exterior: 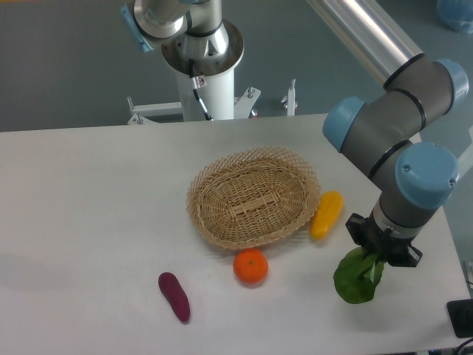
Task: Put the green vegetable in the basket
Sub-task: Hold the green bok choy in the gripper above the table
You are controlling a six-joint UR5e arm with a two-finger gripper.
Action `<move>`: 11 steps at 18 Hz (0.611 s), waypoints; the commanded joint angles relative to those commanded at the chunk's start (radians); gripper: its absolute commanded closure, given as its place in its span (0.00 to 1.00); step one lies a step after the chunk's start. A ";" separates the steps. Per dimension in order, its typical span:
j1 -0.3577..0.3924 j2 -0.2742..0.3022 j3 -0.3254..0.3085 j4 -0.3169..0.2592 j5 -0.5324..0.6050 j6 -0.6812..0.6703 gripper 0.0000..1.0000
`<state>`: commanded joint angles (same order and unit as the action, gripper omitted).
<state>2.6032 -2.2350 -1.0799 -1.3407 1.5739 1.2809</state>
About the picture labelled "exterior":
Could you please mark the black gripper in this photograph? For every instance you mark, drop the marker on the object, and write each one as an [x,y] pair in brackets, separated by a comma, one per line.
[398,252]

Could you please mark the green bok choy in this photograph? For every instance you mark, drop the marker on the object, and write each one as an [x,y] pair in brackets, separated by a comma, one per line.
[358,275]

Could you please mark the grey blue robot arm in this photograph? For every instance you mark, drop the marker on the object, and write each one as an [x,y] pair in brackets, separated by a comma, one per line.
[414,179]

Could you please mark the woven wicker basket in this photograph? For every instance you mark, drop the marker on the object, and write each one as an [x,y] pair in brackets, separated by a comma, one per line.
[253,198]

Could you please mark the yellow pepper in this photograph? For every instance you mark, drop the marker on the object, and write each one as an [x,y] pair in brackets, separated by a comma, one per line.
[328,211]

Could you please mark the black device at edge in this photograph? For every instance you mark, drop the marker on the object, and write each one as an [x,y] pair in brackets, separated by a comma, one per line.
[460,314]

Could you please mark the orange mandarin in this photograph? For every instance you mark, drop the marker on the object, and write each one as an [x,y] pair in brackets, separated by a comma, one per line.
[250,266]

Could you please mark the purple sweet potato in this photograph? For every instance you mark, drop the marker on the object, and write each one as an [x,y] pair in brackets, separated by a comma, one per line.
[174,293]

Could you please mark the blue plastic bag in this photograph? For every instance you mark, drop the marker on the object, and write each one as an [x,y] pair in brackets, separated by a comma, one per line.
[456,14]

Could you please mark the white table leg frame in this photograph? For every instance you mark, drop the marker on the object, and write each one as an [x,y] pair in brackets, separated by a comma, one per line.
[465,159]

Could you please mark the white pedestal base frame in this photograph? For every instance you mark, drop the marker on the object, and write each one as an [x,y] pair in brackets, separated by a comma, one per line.
[243,106]

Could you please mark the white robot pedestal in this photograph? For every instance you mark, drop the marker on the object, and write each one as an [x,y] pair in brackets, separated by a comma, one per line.
[206,63]

